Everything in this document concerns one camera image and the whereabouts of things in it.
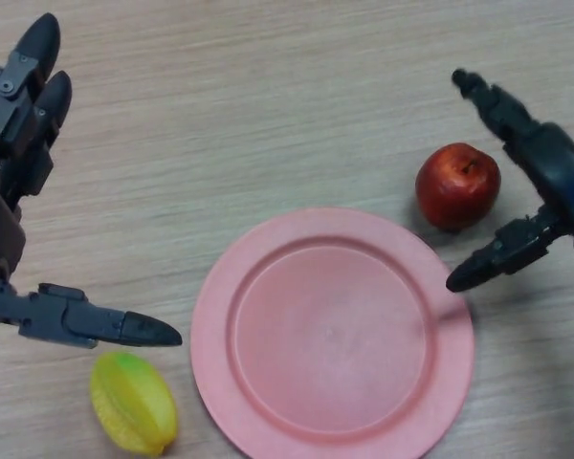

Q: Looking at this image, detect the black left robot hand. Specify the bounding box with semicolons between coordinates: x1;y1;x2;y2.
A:
0;12;183;353

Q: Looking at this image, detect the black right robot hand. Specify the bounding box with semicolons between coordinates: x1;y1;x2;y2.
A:
445;69;574;294

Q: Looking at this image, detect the red apple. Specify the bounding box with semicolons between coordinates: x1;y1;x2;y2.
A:
414;142;502;231

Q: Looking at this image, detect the pink round plate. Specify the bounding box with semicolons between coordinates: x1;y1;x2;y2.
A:
189;206;475;459

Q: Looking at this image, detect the yellow green starfruit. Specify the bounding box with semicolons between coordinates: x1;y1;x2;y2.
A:
89;351;179;455

